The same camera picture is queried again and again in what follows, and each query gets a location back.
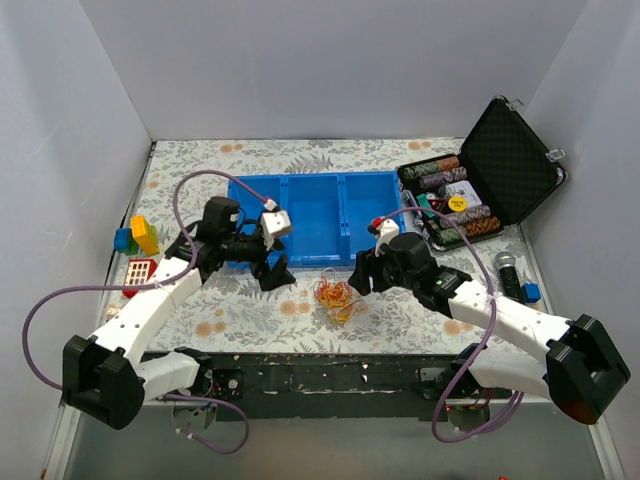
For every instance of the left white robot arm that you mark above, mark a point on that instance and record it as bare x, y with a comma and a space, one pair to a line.
145, 320

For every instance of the black microphone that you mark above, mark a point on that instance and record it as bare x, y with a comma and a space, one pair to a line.
505, 264

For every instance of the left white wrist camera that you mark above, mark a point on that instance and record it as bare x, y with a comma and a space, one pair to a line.
274, 217

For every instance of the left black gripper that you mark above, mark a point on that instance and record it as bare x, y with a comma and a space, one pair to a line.
269, 258

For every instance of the left blue bin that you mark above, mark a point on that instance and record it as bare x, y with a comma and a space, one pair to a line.
268, 186

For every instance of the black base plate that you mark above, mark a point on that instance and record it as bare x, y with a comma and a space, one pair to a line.
260, 387

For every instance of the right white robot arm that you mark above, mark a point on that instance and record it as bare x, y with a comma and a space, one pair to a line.
573, 363

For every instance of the yellow dealer chip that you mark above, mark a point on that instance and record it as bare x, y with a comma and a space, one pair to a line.
457, 204

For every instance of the blue bin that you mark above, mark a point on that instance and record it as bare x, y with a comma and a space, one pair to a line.
313, 203
268, 186
366, 196

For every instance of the colourful block stack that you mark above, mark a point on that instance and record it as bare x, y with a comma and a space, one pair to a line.
140, 237

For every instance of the small white red toy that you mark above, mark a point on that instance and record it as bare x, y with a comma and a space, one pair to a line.
111, 313

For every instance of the right blue bin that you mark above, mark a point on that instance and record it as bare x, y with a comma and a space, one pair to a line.
366, 196

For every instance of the black poker chip case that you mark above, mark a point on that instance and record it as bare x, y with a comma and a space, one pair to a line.
502, 161

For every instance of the red white window block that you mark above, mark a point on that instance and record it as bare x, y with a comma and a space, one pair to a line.
138, 272

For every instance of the small blue block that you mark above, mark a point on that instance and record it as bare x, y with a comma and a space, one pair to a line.
531, 292

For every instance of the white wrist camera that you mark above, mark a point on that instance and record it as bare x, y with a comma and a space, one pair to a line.
383, 230
274, 217

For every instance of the middle blue bin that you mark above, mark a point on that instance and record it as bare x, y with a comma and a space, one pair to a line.
313, 203

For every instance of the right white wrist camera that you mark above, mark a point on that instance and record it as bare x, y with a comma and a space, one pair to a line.
383, 230

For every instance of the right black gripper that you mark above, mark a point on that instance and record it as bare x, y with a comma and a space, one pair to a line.
370, 270

